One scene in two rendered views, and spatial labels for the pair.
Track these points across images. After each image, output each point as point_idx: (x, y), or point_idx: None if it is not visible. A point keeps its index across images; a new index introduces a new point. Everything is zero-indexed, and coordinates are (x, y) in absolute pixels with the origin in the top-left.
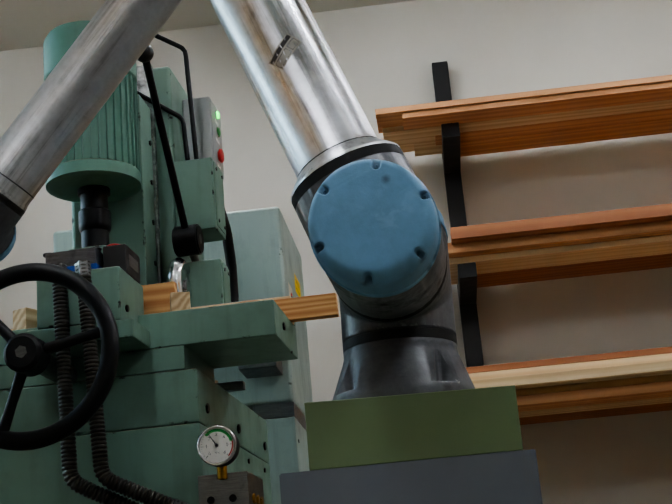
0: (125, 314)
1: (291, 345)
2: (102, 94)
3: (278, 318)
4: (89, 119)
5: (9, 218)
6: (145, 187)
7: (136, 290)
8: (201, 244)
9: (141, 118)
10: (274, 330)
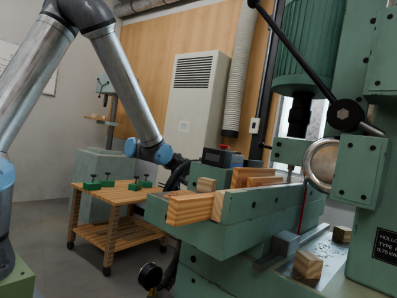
0: (192, 187)
1: (192, 240)
2: (121, 101)
3: (155, 209)
4: (127, 112)
5: (144, 150)
6: (342, 73)
7: (213, 172)
8: (344, 119)
9: (349, 9)
10: (143, 217)
